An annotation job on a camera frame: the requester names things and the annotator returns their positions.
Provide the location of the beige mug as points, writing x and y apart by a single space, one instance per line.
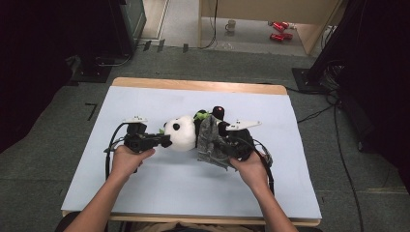
230 25

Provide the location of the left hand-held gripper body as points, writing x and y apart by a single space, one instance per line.
138 138

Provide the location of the black tape strip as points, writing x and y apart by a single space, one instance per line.
147 45
161 45
185 48

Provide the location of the black stand pole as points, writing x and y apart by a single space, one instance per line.
335 38

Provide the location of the red can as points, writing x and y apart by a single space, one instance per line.
285 24
276 37
278 27
288 36

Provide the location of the pale blue table sheet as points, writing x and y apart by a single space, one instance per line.
180 193

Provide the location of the person's left hand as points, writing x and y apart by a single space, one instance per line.
129 161

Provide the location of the person's right hand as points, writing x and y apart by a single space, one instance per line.
251 170

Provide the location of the panda plush toy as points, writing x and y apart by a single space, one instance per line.
182 133

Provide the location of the dark cabinet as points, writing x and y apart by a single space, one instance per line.
129 25

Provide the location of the wooden cabinet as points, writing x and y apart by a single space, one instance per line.
264 9

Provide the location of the dark curtain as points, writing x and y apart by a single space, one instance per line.
29 64
383 80

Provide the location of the person's beige clothing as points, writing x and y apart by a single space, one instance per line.
193 228

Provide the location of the wooden table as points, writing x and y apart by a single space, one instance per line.
199 85

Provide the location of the grey knitted doll garment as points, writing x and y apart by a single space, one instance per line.
209 141

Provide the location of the black stand base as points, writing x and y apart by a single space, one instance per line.
92 72
304 80

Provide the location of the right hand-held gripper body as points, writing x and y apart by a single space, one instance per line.
240 141

